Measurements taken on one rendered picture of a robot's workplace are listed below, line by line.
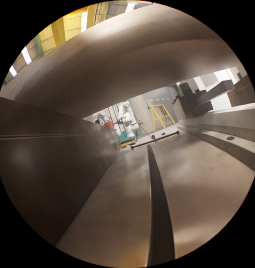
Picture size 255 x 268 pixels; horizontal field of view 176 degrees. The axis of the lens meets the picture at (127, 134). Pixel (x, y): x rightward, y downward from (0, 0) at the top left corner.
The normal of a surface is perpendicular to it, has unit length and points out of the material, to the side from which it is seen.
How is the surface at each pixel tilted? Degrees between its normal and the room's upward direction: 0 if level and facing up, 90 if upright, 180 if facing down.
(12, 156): 90
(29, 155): 90
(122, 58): 180
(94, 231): 0
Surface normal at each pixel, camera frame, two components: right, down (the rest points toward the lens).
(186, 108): -0.40, 0.13
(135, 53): 0.33, 0.95
